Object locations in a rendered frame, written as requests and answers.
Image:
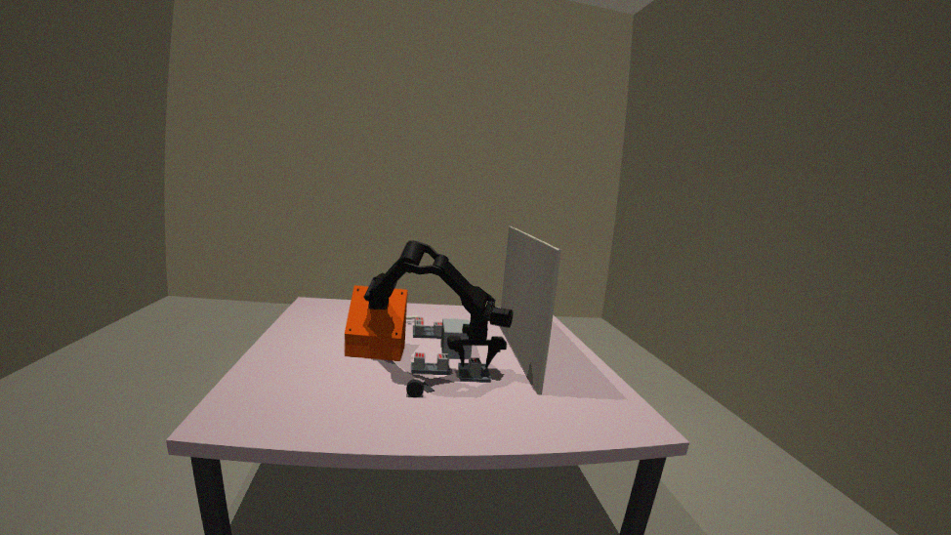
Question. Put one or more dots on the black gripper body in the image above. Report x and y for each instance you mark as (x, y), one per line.
(477, 337)

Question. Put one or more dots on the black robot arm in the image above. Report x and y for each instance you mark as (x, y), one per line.
(473, 298)

